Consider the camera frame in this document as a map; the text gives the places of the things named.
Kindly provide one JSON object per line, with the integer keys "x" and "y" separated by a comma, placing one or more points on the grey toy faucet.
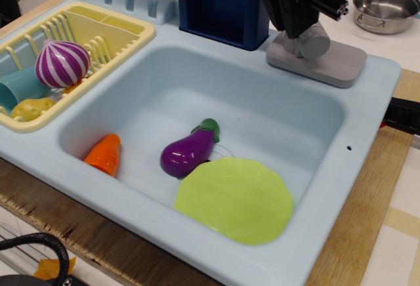
{"x": 314, "y": 55}

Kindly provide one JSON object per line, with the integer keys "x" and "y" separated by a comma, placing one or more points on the dark blue plastic box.
{"x": 240, "y": 23}

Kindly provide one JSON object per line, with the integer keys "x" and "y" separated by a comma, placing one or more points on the stainless steel pot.
{"x": 386, "y": 17}

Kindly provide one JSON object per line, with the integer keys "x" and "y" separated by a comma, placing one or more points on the black clamp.
{"x": 402, "y": 115}

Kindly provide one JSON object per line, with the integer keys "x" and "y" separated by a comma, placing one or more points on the light blue toy sink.
{"x": 315, "y": 136}

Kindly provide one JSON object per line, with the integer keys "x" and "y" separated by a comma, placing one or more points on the purple toy eggplant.
{"x": 181, "y": 157}

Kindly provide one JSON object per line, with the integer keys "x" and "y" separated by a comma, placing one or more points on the lime green plastic plate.
{"x": 238, "y": 198}

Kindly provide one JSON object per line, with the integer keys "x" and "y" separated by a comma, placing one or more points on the purple striped toy onion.
{"x": 61, "y": 64}

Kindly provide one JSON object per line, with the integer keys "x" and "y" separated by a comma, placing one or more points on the orange toy carrot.
{"x": 104, "y": 156}

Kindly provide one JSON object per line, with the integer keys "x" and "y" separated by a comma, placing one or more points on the yellow dish rack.
{"x": 108, "y": 36}

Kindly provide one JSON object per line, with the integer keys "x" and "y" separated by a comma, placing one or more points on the teal plastic cup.
{"x": 20, "y": 85}

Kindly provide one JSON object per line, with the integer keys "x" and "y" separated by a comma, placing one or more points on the yellow toy potato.
{"x": 30, "y": 109}

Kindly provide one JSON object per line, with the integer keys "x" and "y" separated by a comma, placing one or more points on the orange tape piece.
{"x": 47, "y": 269}

